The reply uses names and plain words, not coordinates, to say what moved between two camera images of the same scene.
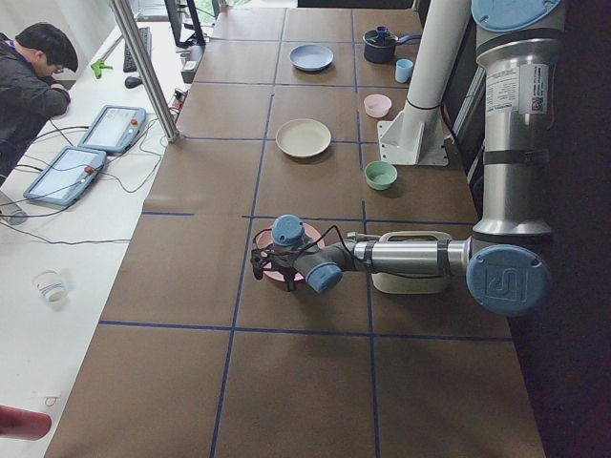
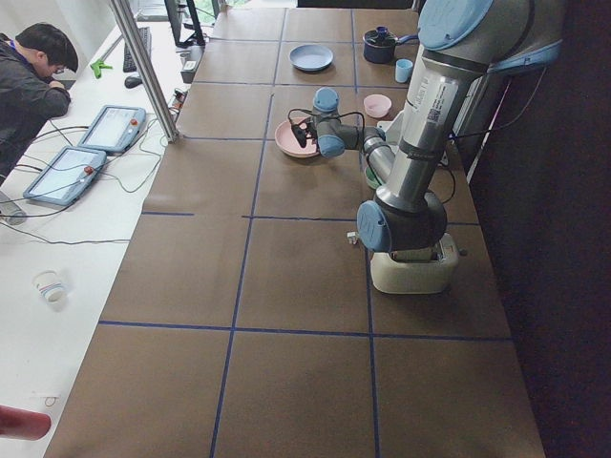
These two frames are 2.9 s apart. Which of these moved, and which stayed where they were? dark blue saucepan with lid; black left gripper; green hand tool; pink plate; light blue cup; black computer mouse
Moved: pink plate; black left gripper
Stayed: light blue cup; green hand tool; black computer mouse; dark blue saucepan with lid
